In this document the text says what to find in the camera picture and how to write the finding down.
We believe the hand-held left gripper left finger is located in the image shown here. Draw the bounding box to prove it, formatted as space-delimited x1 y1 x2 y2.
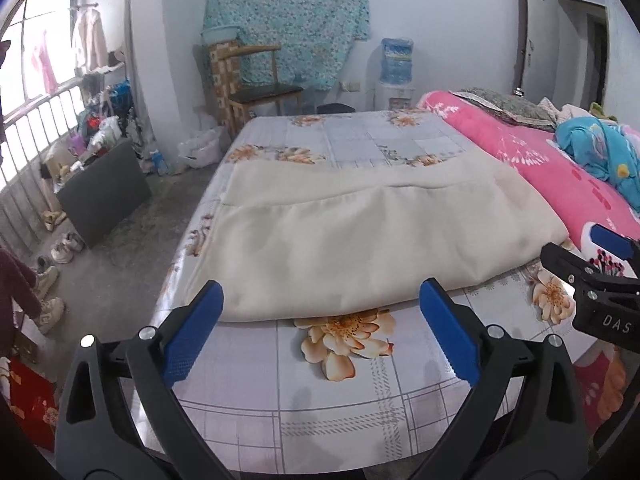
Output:
54 280 236 480

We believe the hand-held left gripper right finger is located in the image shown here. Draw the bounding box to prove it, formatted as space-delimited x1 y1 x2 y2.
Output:
410 277 586 480

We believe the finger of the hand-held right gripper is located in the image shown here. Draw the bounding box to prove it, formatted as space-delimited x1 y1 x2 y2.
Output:
590 224 640 279
541 242 640 307

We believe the cream zip jacket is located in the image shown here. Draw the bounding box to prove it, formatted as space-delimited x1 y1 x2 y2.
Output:
197 157 571 323

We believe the blue cartoon print quilt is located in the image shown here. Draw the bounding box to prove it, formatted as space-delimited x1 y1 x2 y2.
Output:
555 115 640 211

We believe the pink floral blanket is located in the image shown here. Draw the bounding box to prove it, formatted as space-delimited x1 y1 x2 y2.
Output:
417 90 640 441

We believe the white floral cloth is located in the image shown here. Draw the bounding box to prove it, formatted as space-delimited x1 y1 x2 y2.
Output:
537 97 591 121

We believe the cream chunky sneaker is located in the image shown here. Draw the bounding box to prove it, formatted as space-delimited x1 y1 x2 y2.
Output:
37 297 66 335
32 266 60 298

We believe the dark grey board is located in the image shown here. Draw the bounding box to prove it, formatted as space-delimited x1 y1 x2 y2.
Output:
57 139 152 248

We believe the grey patterned pillow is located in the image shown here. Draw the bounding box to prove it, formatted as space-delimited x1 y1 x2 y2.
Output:
450 86 558 128

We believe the red printed bag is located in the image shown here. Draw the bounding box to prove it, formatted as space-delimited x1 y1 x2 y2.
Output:
0 357 58 451

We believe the maroon fleece garment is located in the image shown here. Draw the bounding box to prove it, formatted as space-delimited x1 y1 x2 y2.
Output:
0 247 43 361

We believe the white plastic bag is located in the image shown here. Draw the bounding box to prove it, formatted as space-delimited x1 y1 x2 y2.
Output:
177 127 226 168

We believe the floral plastic tablecloth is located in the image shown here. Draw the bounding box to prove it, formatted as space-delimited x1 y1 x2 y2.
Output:
135 110 598 476

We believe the white door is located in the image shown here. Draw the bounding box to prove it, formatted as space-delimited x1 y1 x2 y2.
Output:
514 0 561 93

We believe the pile of bags and clutter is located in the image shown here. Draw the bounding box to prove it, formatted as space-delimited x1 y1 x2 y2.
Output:
42 77 146 181

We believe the white water dispenser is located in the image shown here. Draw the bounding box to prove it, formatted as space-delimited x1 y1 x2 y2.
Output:
375 82 417 111

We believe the wooden chair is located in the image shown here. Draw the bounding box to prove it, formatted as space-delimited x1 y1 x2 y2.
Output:
227 44 304 136

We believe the stack of patterned boxes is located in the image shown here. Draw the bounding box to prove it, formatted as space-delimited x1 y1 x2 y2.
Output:
207 40 241 123

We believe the blue water jug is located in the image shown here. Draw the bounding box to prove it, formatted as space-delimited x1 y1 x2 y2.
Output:
380 37 416 86

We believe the teal plastic basin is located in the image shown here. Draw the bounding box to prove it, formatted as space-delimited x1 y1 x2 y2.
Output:
201 25 241 45

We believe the pink hanging garment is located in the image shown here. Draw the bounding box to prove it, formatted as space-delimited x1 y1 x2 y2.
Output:
32 30 58 93

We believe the cream hanging garment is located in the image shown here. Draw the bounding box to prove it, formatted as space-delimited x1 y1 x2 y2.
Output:
72 7 108 73

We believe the window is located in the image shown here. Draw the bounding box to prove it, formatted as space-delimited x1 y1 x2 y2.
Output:
0 0 76 111

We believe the teal floral wall cloth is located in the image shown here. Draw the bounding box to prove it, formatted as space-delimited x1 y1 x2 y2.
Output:
202 0 371 91

